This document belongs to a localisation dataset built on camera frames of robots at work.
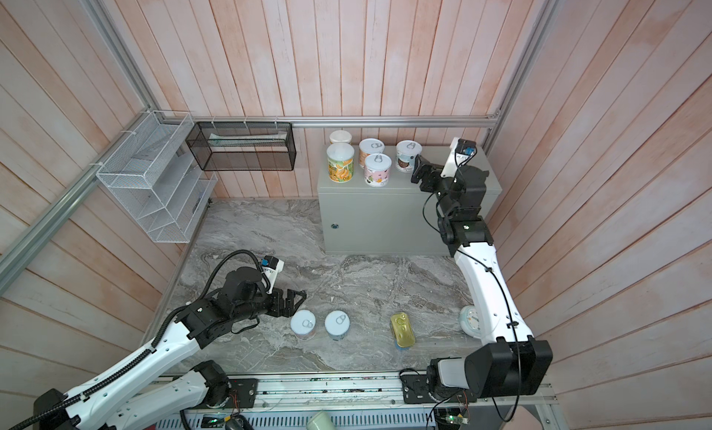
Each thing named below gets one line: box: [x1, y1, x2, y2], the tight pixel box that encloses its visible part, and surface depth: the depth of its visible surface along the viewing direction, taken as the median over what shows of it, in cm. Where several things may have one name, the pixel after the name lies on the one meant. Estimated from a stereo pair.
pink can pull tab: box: [364, 152, 393, 188], surface depth 76 cm
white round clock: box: [459, 305, 483, 339], surface depth 85 cm
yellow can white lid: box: [329, 129, 353, 145], surface depth 81 cm
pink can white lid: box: [290, 309, 317, 336], surface depth 81 cm
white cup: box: [305, 408, 337, 430], surface depth 65 cm
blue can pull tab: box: [324, 309, 351, 342], surface depth 82 cm
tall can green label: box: [326, 141, 356, 183], surface depth 75 cm
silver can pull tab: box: [395, 139, 423, 174], surface depth 80 cm
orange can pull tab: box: [358, 138, 386, 167], surface depth 80 cm
